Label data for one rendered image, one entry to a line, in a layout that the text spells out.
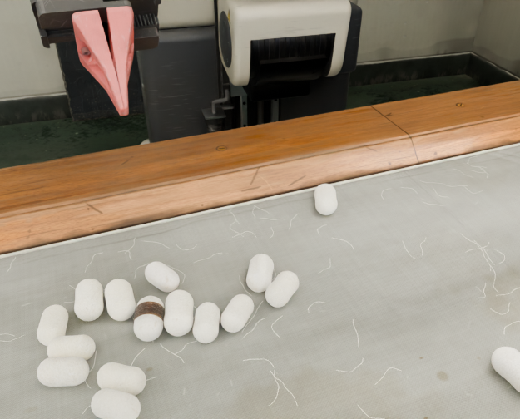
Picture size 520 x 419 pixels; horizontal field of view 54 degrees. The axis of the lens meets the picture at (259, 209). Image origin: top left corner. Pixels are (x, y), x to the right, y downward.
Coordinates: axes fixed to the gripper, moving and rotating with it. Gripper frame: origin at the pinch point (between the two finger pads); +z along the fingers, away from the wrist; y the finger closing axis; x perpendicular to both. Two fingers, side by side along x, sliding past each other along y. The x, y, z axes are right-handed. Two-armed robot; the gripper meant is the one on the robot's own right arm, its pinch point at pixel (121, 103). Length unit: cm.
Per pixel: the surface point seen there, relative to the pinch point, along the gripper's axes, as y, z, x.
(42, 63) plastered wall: -13, -109, 173
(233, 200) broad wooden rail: 8.9, 8.1, 8.3
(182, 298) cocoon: 0.6, 16.8, -1.5
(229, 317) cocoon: 3.3, 19.1, -2.8
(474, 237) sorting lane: 27.6, 18.4, 0.1
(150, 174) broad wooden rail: 1.8, 3.4, 9.5
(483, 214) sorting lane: 30.9, 16.4, 1.8
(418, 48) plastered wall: 169, -87, 168
